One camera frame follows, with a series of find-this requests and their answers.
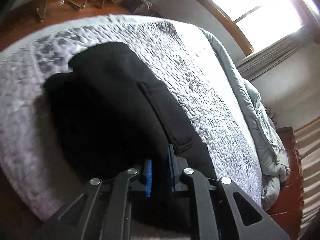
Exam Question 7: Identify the black pants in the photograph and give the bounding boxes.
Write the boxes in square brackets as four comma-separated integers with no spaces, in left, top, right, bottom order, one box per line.
[43,42,218,230]

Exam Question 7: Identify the wooden headboard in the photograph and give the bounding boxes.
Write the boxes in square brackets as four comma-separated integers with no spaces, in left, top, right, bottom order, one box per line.
[267,127,304,239]

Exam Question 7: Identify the green-grey duvet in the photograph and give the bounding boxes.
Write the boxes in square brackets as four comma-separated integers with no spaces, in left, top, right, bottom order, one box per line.
[200,29,291,211]

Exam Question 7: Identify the grey quilted bedspread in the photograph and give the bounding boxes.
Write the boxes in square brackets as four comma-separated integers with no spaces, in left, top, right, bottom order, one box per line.
[1,15,265,239]

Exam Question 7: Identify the grey curtain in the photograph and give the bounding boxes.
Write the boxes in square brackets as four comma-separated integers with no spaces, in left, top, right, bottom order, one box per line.
[236,33,308,81]

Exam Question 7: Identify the wood-framed window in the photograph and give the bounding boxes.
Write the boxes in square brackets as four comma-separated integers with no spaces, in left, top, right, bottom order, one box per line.
[195,0,312,56]

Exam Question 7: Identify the white wire basket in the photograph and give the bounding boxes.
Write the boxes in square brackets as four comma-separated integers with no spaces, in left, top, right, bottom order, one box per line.
[132,0,153,16]

